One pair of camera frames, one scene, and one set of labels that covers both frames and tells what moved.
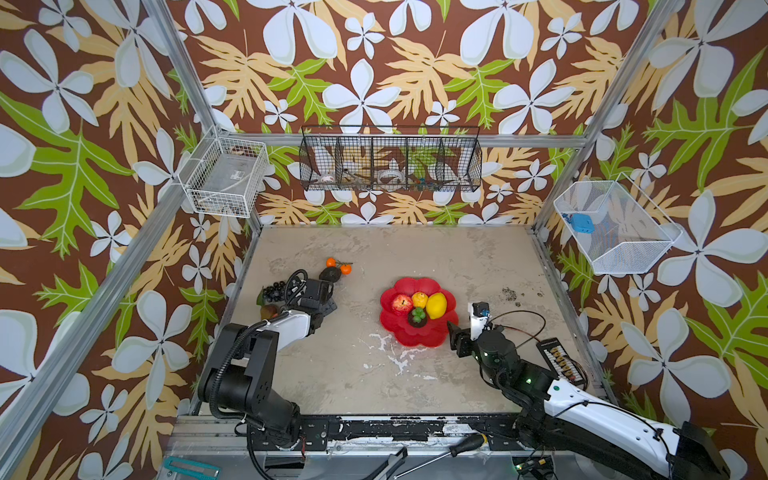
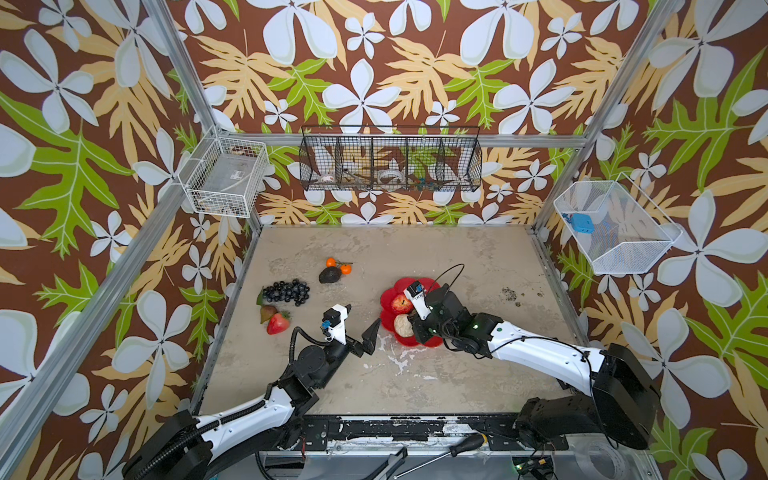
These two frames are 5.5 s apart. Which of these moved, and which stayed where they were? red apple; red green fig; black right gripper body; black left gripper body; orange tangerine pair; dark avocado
Moved: black right gripper body; black left gripper body
Stayed: orange tangerine pair; red green fig; red apple; dark avocado
